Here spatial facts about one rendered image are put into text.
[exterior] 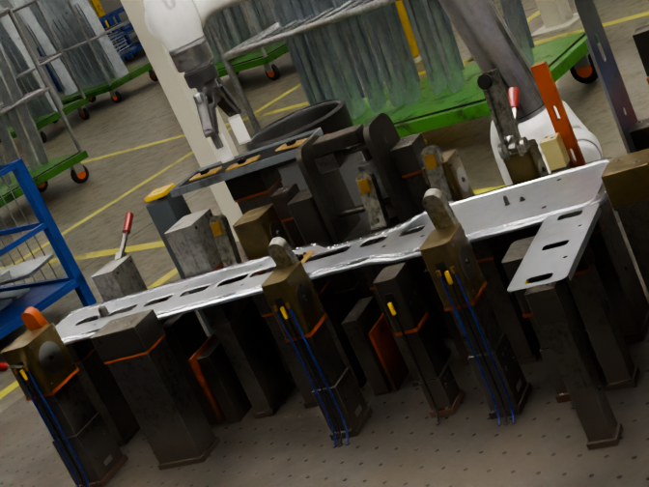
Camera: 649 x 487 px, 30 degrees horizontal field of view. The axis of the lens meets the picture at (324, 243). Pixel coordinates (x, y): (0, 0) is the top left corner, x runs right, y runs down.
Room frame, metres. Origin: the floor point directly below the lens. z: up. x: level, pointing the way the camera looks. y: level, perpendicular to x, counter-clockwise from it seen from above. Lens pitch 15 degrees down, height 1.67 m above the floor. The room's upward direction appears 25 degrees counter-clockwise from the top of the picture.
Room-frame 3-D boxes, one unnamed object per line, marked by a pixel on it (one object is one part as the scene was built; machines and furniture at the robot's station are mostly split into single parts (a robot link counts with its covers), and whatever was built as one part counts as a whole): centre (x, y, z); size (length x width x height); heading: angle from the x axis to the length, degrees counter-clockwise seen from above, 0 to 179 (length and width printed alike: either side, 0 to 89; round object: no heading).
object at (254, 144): (5.56, -0.11, 0.36); 0.50 x 0.50 x 0.73
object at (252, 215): (2.62, 0.11, 0.89); 0.12 x 0.08 x 0.38; 149
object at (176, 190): (2.79, 0.09, 1.16); 0.37 x 0.14 x 0.02; 59
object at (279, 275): (2.19, 0.11, 0.87); 0.12 x 0.07 x 0.35; 149
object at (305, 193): (2.59, -0.02, 0.89); 0.12 x 0.07 x 0.38; 149
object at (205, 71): (2.78, 0.10, 1.36); 0.08 x 0.07 x 0.09; 159
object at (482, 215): (2.39, 0.08, 1.00); 1.38 x 0.22 x 0.02; 59
